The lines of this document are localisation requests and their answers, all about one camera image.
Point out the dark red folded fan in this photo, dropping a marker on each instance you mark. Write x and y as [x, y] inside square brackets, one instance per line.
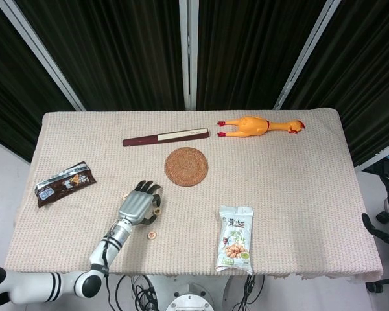
[142, 141]

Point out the dark pleated curtain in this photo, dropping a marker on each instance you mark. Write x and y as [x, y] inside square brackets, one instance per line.
[6, 81]
[369, 81]
[253, 48]
[116, 48]

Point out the yellow rubber chicken toy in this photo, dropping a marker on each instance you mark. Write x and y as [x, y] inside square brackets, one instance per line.
[249, 125]

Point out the grey robot torso base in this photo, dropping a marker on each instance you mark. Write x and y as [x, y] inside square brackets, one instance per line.
[188, 288]

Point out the white metal frame rail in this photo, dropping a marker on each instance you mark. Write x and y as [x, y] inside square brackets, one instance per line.
[371, 158]

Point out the beige woven tablecloth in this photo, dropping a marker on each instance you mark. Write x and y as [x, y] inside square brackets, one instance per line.
[278, 194]

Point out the white green peanut snack bag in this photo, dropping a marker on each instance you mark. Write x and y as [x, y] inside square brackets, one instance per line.
[235, 239]

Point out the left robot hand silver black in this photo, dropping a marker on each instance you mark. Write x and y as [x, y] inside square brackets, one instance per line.
[133, 207]

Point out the white metal frame post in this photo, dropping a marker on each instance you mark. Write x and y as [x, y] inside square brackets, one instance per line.
[42, 52]
[306, 55]
[188, 48]

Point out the red glyph wooden chess piece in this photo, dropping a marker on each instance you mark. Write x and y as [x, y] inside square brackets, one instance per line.
[152, 234]

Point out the bold black glyph chess piece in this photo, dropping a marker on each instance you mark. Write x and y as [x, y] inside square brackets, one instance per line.
[157, 212]

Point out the round woven rattan coaster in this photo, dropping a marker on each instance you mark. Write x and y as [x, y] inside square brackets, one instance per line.
[186, 166]

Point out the brown snack bag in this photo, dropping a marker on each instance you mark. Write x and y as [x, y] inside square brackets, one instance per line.
[65, 186]

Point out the black office chair base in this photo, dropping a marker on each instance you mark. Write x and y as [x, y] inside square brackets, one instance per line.
[381, 285]

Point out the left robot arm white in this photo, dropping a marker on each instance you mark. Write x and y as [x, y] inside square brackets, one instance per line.
[120, 231]

